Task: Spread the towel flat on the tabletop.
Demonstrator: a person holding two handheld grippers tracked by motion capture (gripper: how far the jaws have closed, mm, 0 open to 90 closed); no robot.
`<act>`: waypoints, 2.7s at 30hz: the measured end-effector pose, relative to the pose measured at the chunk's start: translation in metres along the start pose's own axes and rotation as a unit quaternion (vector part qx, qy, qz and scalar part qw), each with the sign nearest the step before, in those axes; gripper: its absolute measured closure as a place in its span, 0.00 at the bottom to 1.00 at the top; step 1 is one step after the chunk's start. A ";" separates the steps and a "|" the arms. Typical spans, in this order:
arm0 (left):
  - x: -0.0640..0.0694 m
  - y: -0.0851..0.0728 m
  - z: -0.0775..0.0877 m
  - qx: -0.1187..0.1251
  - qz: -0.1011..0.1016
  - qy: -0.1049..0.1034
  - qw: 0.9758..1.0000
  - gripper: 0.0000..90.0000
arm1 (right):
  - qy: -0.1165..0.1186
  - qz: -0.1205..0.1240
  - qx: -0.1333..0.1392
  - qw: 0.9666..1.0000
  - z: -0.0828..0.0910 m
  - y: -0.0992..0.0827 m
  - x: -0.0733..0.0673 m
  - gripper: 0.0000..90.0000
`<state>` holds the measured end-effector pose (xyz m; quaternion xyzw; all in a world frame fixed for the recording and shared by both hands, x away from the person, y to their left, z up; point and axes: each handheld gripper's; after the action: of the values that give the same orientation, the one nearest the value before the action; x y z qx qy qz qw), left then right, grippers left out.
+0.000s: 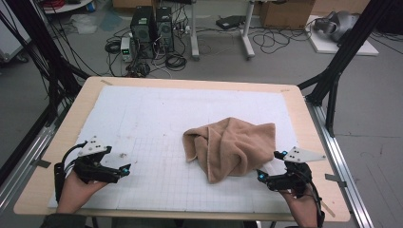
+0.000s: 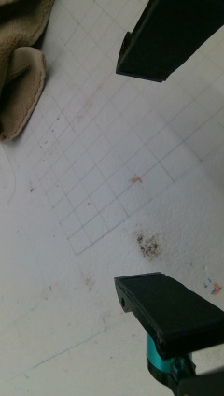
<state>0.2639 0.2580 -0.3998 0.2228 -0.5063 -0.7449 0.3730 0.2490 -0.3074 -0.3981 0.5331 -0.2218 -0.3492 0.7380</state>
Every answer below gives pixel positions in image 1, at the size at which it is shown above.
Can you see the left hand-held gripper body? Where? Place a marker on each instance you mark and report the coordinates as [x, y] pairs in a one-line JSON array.
[[92, 167]]

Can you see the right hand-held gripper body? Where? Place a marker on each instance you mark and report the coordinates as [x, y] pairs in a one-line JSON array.
[[297, 177]]

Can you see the brown towel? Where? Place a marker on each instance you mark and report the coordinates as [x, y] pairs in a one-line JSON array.
[[228, 145]]

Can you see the person's left hand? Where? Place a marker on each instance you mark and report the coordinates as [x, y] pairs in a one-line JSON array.
[[74, 194]]

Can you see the person's right hand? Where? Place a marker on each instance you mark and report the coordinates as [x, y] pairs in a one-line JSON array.
[[302, 210]]

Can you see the grey tape piece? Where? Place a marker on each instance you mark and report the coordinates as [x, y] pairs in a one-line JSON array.
[[335, 180], [41, 163]]

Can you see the white foam mat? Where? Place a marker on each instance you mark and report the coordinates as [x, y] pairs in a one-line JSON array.
[[158, 110]]

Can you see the tan tape piece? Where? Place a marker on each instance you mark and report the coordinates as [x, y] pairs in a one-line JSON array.
[[106, 82]]

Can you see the white power supply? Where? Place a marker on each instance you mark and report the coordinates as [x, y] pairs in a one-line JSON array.
[[126, 49]]

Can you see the white floor board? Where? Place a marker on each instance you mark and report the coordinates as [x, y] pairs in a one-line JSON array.
[[326, 47]]

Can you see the white desk leg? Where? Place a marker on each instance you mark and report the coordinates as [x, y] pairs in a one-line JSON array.
[[248, 38], [195, 38]]

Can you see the black computer tower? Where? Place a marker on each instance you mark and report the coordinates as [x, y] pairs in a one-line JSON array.
[[165, 30], [142, 31]]

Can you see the clear plastic bag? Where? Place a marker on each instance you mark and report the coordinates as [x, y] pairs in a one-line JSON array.
[[84, 24]]

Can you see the blue sheet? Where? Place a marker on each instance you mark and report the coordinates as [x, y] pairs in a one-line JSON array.
[[111, 21]]

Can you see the cardboard box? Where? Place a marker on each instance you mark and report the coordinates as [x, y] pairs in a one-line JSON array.
[[285, 14]]

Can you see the black flat device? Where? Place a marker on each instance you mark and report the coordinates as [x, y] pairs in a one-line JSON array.
[[230, 22]]

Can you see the white cabinet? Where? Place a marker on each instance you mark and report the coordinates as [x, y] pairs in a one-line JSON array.
[[12, 38]]

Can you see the grey plastic device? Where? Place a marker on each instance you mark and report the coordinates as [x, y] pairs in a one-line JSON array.
[[342, 22]]

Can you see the round white table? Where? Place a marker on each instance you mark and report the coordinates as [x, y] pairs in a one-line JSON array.
[[69, 7]]

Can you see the aluminium rail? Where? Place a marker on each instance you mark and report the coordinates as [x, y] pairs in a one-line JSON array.
[[34, 152], [335, 158]]

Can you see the black metal frame post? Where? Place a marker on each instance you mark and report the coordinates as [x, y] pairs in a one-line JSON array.
[[350, 47], [49, 53]]

